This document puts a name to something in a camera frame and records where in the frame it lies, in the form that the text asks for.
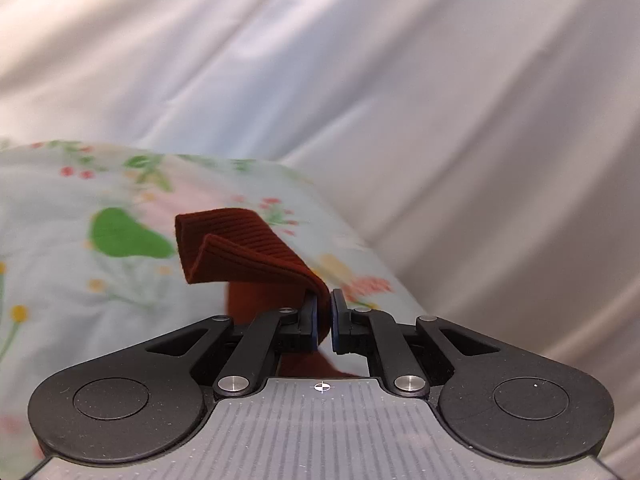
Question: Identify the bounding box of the white curtain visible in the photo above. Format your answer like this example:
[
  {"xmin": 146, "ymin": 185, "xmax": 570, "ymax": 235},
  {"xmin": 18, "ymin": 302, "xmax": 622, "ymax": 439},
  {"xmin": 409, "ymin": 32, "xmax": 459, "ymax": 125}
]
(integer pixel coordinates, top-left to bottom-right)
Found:
[{"xmin": 0, "ymin": 0, "xmax": 640, "ymax": 463}]

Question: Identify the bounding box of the floral bed sheet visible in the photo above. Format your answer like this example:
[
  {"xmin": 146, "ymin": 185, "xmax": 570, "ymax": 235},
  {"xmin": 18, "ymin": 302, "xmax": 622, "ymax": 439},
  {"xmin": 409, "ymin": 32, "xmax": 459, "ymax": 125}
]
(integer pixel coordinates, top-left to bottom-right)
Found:
[{"xmin": 0, "ymin": 139, "xmax": 427, "ymax": 480}]

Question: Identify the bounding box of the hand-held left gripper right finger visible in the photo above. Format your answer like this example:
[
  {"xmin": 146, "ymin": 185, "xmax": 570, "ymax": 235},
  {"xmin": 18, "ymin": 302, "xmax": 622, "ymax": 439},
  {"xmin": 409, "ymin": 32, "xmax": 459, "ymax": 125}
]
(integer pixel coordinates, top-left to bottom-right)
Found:
[{"xmin": 330, "ymin": 288, "xmax": 502, "ymax": 399}]

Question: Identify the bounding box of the red knit garment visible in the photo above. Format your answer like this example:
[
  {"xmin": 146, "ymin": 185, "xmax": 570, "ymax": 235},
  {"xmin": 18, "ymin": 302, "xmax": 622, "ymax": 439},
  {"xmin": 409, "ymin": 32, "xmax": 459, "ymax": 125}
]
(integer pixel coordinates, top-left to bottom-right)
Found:
[{"xmin": 174, "ymin": 208, "xmax": 362, "ymax": 379}]

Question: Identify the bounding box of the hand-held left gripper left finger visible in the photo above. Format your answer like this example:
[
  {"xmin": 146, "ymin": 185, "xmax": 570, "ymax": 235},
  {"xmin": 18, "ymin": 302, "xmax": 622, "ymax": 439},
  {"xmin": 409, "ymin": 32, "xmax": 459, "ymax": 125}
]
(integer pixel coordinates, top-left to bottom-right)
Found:
[{"xmin": 149, "ymin": 293, "xmax": 321, "ymax": 398}]

